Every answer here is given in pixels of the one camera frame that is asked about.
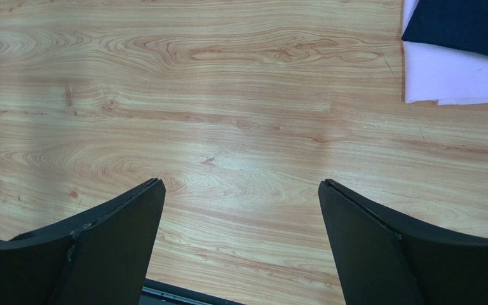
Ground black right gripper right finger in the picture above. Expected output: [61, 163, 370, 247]
[318, 179, 488, 304]

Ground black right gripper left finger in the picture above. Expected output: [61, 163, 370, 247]
[0, 179, 166, 304]

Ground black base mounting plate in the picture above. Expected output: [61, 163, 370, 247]
[139, 279, 243, 305]

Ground folded pink t-shirt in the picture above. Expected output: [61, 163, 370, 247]
[402, 1, 488, 105]

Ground folded navy t-shirt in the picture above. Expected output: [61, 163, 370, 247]
[402, 0, 488, 57]

